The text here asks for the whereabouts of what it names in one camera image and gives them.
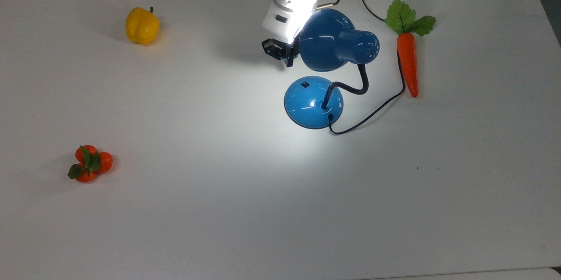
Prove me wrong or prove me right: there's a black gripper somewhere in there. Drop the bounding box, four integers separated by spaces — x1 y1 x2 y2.
262 38 301 68

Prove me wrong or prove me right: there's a blue desk lamp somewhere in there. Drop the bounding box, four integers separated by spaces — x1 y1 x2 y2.
284 8 381 130

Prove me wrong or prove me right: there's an orange toy carrot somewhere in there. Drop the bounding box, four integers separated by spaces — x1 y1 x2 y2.
384 0 437 99

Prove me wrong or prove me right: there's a yellow toy bell pepper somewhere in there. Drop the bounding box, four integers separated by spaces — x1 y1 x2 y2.
125 6 161 46

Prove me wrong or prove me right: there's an orange toy tangerine cluster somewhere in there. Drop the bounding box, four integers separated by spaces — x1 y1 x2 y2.
67 144 114 184

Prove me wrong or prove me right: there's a black lamp power cable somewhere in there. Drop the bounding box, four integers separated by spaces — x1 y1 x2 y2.
321 0 406 136

